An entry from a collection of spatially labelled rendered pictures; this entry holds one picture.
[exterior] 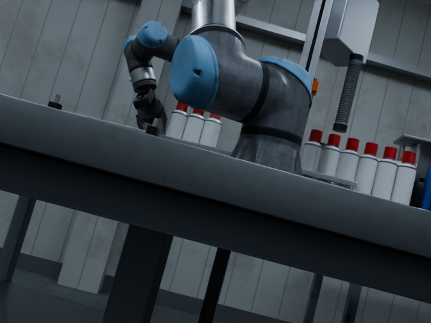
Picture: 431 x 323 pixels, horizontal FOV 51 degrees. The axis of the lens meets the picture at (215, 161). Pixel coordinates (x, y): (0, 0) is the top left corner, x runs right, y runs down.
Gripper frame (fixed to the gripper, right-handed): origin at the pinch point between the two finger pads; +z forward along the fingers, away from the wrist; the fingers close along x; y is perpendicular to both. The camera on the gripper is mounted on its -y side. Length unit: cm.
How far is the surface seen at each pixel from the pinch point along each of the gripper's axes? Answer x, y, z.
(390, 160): -62, -2, 23
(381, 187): -57, -2, 29
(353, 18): -61, -14, -15
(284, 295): -21, 246, 84
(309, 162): -40.6, -2.1, 17.4
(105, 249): 96, 200, 15
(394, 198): -60, -1, 33
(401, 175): -63, -1, 27
